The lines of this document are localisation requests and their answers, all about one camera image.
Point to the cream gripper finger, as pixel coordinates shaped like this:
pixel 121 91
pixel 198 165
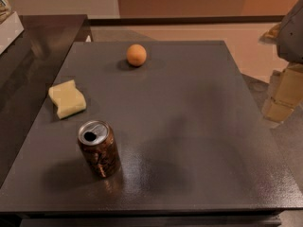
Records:
pixel 285 93

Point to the yellow sponge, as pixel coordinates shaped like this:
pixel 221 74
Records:
pixel 67 98

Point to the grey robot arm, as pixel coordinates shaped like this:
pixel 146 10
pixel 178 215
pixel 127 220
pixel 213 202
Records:
pixel 288 36

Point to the orange brown soda can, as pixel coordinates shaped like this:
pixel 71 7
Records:
pixel 98 146

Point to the orange fruit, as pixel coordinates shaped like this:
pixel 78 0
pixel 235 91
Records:
pixel 136 55

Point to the white box on counter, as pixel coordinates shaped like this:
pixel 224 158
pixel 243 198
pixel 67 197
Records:
pixel 10 25

